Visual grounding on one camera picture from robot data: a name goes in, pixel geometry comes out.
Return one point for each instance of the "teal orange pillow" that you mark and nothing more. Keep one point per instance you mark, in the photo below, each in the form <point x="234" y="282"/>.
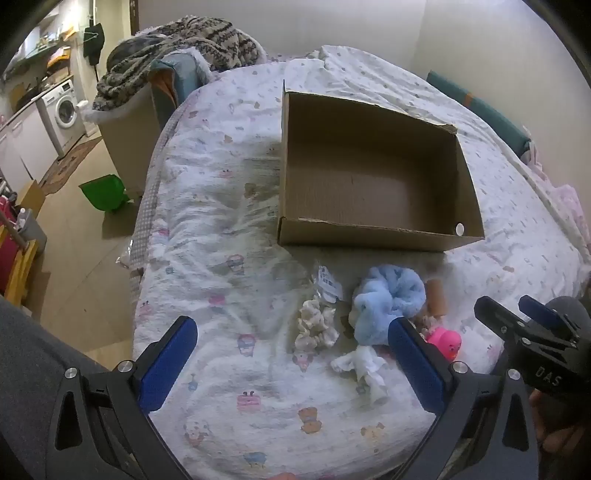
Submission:
<point x="480" y="108"/>
<point x="178" y="76"/>

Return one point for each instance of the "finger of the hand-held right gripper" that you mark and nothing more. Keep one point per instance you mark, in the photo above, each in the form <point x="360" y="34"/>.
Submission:
<point x="538" y="311"/>
<point x="496" y="318"/>

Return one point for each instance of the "brown cardboard box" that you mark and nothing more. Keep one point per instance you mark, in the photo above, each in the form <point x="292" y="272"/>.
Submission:
<point x="369" y="184"/>

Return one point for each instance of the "grey container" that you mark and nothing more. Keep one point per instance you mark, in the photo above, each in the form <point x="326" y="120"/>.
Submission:
<point x="32" y="230"/>

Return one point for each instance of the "person's grey pants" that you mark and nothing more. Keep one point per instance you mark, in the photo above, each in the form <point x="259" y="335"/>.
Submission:
<point x="27" y="360"/>

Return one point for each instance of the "white washing machine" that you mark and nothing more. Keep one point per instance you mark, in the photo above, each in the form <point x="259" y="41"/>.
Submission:
<point x="62" y="113"/>

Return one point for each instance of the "dark garment on hanger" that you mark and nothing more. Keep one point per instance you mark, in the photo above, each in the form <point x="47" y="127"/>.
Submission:
<point x="94" y="41"/>

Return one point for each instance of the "patterned floor rug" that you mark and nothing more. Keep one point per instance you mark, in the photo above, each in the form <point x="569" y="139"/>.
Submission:
<point x="69" y="164"/>

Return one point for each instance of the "fluffy blue scrunchie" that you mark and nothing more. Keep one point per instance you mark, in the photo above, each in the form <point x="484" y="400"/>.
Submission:
<point x="383" y="300"/>

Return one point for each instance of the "person's right hand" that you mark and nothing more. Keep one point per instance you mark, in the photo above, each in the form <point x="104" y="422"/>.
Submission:
<point x="561" y="434"/>

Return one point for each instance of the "yellow wooden frame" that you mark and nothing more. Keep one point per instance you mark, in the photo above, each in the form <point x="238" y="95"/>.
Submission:
<point x="25" y="267"/>

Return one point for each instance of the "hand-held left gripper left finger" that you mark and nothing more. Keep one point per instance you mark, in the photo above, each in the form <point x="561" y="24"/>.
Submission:
<point x="168" y="364"/>

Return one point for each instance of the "cluttered wall shelf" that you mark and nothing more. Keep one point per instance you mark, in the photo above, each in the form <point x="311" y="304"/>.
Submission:
<point x="41" y="50"/>

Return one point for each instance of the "white storage bin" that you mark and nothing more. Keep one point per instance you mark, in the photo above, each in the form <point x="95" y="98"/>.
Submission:
<point x="131" y="147"/>

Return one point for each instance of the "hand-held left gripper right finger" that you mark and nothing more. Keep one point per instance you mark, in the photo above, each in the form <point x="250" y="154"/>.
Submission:
<point x="415" y="374"/>

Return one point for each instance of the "clear labelled plastic packet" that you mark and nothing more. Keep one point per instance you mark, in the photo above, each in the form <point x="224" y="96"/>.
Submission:
<point x="325" y="281"/>

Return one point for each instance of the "red bag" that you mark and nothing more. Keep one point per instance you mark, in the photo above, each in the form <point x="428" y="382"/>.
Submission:
<point x="7" y="249"/>

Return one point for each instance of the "flat cardboard piece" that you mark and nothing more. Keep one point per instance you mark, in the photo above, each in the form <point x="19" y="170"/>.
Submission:
<point x="31" y="196"/>

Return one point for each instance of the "white cloth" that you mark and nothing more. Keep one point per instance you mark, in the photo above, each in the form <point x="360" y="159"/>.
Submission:
<point x="364" y="369"/>

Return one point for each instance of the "pink cloth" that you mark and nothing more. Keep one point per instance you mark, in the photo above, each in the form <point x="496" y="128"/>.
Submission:
<point x="570" y="207"/>

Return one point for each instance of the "small beige patterned scrunchie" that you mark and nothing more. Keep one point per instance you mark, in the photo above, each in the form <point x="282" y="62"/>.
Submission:
<point x="425" y="323"/>

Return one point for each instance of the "cream scrunchie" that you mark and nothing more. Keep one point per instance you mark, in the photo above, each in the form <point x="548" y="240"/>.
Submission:
<point x="314" y="327"/>

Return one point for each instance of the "white printed blanket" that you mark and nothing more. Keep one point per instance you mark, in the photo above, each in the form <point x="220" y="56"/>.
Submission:
<point x="221" y="240"/>

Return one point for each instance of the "white kitchen cabinets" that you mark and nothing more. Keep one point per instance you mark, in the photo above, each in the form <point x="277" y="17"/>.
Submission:
<point x="23" y="143"/>

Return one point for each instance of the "pink rubber toy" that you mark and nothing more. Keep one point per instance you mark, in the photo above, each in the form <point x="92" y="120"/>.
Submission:
<point x="445" y="344"/>

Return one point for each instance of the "green dustpan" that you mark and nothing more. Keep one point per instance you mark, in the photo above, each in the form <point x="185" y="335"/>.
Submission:
<point x="104" y="194"/>

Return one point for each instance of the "patterned knitted blanket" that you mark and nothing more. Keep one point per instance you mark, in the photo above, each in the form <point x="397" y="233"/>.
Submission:
<point x="194" y="39"/>

